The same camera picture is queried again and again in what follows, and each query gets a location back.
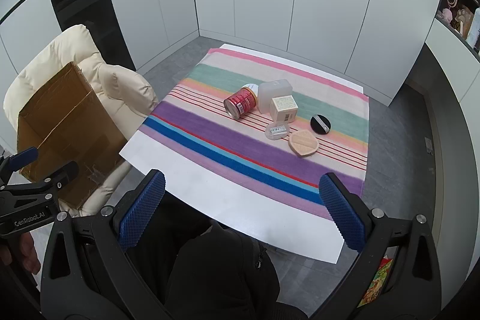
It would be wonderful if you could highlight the beige powder puff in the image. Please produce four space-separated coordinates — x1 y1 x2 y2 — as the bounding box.
288 130 319 158

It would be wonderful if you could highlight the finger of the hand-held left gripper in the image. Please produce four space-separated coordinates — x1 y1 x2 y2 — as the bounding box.
0 147 40 186
0 160 80 210

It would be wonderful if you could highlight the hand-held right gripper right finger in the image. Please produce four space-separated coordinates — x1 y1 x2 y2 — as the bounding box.
318 172 442 320

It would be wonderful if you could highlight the clear oval plastic case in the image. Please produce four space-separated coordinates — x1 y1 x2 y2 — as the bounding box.
265 122 289 141

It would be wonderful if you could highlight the cream padded chair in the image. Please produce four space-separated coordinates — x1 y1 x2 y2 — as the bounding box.
3 24 160 217

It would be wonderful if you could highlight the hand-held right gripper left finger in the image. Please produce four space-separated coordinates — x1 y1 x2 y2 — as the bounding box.
39 169 167 320

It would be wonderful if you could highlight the black glass cabinet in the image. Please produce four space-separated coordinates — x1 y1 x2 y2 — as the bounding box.
41 0 136 71

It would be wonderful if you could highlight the cream box with barcode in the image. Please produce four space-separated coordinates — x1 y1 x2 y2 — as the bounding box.
271 95 299 124

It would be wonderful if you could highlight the red metal can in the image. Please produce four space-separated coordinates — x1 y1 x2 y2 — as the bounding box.
224 83 259 118

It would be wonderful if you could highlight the person's left hand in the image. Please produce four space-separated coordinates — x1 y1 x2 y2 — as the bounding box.
0 230 41 274

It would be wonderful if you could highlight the translucent plastic container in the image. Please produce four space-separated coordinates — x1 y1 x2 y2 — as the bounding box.
257 79 294 114

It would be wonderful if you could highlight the colourful snack packet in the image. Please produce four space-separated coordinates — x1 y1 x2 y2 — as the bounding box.
356 256 394 307

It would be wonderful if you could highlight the brown cardboard box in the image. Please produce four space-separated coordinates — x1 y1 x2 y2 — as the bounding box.
17 61 130 210

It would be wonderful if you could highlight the striped multicolour cloth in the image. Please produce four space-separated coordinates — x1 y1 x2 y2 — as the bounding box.
140 47 370 220

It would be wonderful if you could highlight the black round compact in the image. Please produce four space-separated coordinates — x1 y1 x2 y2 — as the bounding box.
310 114 332 135

